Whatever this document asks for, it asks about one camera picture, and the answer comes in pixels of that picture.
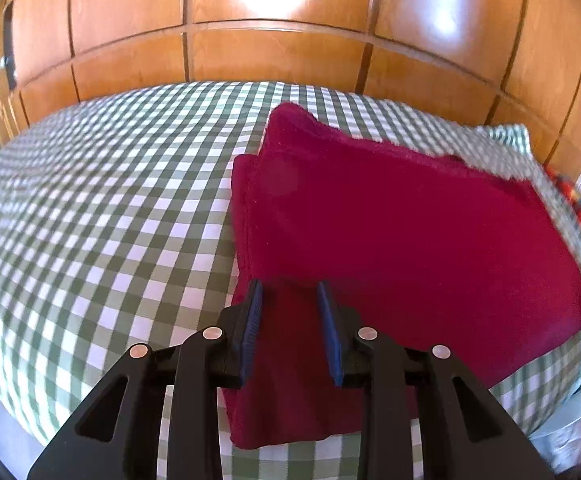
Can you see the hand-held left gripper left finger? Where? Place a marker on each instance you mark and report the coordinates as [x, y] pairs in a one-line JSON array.
[[251, 330]]

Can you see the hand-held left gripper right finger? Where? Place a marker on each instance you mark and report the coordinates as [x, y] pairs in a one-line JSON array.
[[330, 330]]

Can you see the dark red towel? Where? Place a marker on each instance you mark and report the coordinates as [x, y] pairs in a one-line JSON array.
[[395, 230]]

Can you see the green checked bed sheet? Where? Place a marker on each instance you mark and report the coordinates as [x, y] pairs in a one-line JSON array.
[[110, 200]]

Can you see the wooden headboard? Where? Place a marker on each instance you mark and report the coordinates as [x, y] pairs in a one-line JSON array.
[[280, 50]]

